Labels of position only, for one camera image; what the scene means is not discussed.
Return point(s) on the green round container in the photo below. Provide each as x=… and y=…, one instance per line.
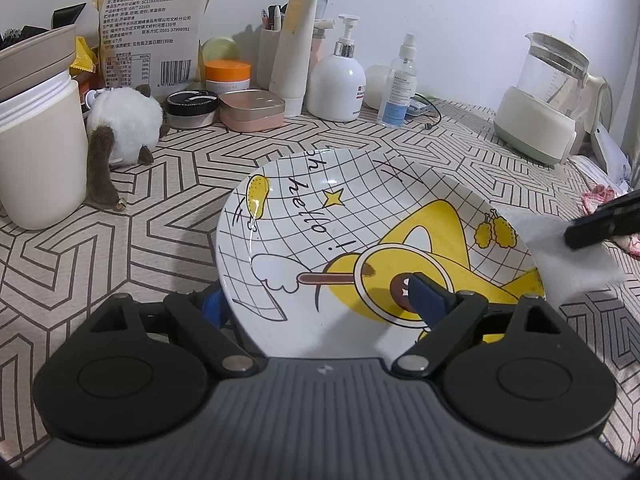
x=220, y=49

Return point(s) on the orange lid jar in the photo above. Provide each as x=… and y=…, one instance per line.
x=228, y=76

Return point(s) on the glass electric kettle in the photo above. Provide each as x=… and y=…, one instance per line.
x=535, y=115

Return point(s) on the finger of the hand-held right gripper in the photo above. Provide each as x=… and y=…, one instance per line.
x=605, y=227

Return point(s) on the white plastic bag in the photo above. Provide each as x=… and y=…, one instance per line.
x=610, y=155

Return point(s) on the yellow cartoon ceramic plate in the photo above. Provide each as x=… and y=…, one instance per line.
x=350, y=220

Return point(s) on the white plastic cup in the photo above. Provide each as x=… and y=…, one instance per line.
x=40, y=160

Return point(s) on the grey charger device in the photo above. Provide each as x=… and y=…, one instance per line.
x=419, y=107

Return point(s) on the geometric patterned tablecloth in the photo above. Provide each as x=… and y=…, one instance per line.
x=150, y=240

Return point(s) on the white pen holder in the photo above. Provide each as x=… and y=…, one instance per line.
x=270, y=60

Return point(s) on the clear spray bottle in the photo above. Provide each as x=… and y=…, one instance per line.
x=397, y=95

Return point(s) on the translucent white container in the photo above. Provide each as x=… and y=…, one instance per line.
x=375, y=85

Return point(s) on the black hair brush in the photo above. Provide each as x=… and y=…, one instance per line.
x=20, y=35

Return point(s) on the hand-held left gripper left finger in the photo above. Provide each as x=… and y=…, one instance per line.
x=215, y=307

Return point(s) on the black angular object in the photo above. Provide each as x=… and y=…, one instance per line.
x=69, y=15

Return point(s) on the white and brown plush toy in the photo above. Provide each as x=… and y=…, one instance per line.
x=125, y=125

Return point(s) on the white pump bottle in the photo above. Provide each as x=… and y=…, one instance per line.
x=336, y=90

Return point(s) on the pink pen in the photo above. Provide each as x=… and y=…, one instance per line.
x=265, y=20

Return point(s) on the white marker pen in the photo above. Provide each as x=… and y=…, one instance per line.
x=277, y=19

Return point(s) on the white cosmetic tube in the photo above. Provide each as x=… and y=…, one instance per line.
x=295, y=50

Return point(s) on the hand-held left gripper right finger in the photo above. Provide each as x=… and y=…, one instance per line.
x=427, y=300

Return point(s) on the pink compact case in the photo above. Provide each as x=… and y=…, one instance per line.
x=252, y=110

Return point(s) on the large snack bag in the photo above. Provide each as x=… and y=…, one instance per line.
x=150, y=15

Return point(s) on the white paper towel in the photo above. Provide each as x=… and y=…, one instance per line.
x=560, y=265

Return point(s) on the pink patterned cloth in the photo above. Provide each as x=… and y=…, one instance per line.
x=600, y=195

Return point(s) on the yellow snack packet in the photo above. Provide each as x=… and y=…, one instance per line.
x=86, y=57

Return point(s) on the grey foil packet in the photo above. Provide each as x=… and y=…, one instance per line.
x=321, y=9

